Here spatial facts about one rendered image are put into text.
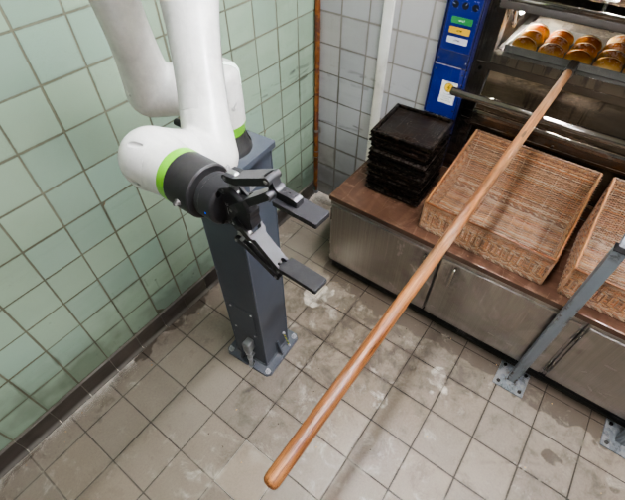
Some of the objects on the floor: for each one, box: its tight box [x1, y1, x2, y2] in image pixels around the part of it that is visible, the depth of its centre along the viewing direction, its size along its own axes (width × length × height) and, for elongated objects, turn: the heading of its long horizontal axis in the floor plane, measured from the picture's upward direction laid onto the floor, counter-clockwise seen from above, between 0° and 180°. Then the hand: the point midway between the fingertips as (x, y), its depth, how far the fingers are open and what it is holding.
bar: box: [449, 86, 625, 464], centre depth 163 cm, size 31×127×118 cm, turn 54°
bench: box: [328, 159, 625, 438], centre depth 190 cm, size 56×242×58 cm, turn 54°
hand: (315, 252), depth 56 cm, fingers open, 13 cm apart
